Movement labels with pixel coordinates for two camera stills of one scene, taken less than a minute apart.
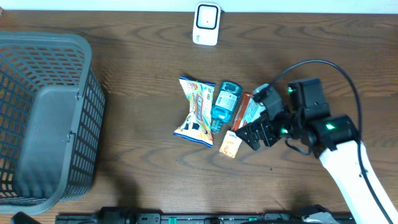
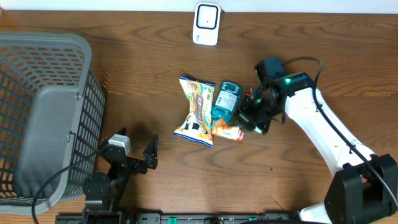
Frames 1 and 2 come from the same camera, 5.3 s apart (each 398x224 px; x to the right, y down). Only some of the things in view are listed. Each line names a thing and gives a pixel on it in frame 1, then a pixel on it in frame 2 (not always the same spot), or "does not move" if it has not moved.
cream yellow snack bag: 197,126 does not move
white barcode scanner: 206,23 does not move
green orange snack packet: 231,142 -> 219,127
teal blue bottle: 226,102 does not move
